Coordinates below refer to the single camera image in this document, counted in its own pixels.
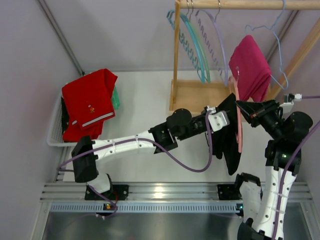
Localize pink hanger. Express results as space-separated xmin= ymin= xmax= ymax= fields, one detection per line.
xmin=228 ymin=66 xmax=243 ymax=153

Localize black trousers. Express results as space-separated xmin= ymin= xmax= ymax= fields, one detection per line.
xmin=206 ymin=93 xmax=242 ymax=176

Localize lilac hanger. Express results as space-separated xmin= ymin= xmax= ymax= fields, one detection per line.
xmin=195 ymin=9 xmax=229 ymax=87

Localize green white trousers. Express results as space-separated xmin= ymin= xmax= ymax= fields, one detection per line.
xmin=111 ymin=86 xmax=121 ymax=110

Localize red trousers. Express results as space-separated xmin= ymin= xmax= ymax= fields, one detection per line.
xmin=61 ymin=68 xmax=118 ymax=143

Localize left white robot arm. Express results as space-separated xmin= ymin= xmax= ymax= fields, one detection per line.
xmin=71 ymin=106 xmax=230 ymax=194

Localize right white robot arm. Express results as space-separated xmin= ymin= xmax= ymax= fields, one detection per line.
xmin=235 ymin=100 xmax=316 ymax=240

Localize magenta trousers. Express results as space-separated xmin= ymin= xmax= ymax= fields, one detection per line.
xmin=228 ymin=35 xmax=272 ymax=102

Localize teal hanger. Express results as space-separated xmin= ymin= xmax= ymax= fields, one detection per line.
xmin=166 ymin=0 xmax=206 ymax=85

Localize light blue hanger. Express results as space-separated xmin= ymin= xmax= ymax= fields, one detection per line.
xmin=244 ymin=0 xmax=290 ymax=90

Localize wooden clothes rack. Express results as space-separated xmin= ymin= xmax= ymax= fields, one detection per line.
xmin=169 ymin=0 xmax=320 ymax=115

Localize black white garment in basket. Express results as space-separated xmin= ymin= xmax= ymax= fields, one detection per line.
xmin=60 ymin=97 xmax=70 ymax=134

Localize white plastic basket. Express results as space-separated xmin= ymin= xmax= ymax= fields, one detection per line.
xmin=46 ymin=93 xmax=77 ymax=147

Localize aluminium corner profile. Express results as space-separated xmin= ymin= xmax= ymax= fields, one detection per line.
xmin=36 ymin=0 xmax=85 ymax=76

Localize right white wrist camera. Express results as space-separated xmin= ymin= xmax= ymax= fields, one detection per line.
xmin=280 ymin=93 xmax=302 ymax=114

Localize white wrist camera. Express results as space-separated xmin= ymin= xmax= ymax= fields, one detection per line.
xmin=280 ymin=93 xmax=302 ymax=114
xmin=205 ymin=107 xmax=230 ymax=133

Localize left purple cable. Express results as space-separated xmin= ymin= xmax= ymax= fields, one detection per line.
xmin=56 ymin=109 xmax=216 ymax=221

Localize purple cable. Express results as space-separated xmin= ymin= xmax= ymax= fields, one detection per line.
xmin=272 ymin=94 xmax=320 ymax=240
xmin=56 ymin=109 xmax=216 ymax=221

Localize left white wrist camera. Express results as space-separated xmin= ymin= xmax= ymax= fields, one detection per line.
xmin=205 ymin=107 xmax=230 ymax=133

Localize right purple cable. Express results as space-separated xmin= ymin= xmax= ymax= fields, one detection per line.
xmin=272 ymin=94 xmax=320 ymax=240

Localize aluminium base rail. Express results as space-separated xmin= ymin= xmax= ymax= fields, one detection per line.
xmin=39 ymin=181 xmax=311 ymax=201

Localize grey cable duct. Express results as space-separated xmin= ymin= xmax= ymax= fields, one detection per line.
xmin=50 ymin=202 xmax=243 ymax=214

